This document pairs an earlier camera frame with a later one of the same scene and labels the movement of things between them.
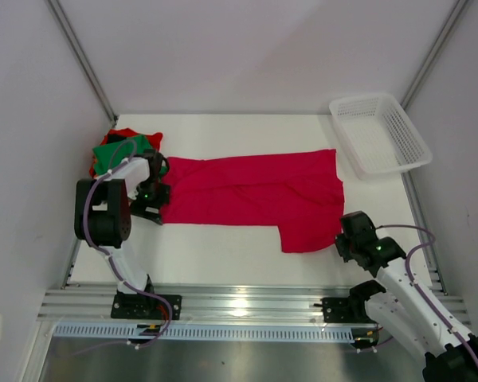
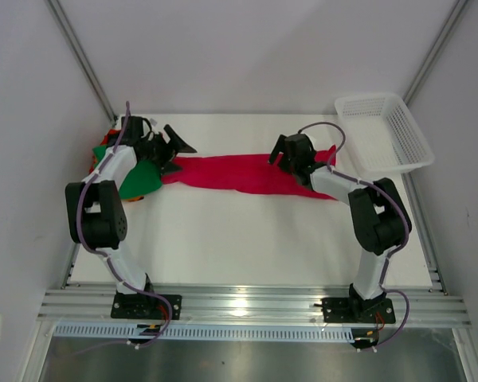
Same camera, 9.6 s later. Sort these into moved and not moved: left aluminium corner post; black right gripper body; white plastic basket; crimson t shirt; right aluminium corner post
Moved: crimson t shirt; black right gripper body
Not moved: left aluminium corner post; right aluminium corner post; white plastic basket
